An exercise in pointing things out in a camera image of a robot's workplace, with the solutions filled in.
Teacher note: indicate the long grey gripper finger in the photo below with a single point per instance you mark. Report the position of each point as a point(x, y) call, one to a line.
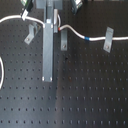
point(48, 46)

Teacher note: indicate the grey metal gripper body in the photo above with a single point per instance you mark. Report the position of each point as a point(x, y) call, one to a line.
point(55, 4)

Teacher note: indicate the short grey gripper finger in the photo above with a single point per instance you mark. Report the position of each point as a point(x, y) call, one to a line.
point(56, 20)

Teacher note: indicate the green white fixture top left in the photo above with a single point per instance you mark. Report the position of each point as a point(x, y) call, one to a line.
point(28, 5)

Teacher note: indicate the black fixture top right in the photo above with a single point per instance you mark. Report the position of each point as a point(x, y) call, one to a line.
point(76, 4)

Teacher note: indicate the left metal cable clip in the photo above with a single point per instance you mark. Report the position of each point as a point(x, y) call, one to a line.
point(32, 33)

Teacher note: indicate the metal cable clip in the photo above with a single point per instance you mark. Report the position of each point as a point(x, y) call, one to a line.
point(32, 33)
point(108, 39)
point(64, 41)

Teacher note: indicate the middle metal cable clip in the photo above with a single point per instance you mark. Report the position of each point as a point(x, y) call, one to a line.
point(64, 41)

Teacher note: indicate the right metal cable clip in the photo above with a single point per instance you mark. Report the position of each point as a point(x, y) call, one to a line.
point(108, 39)

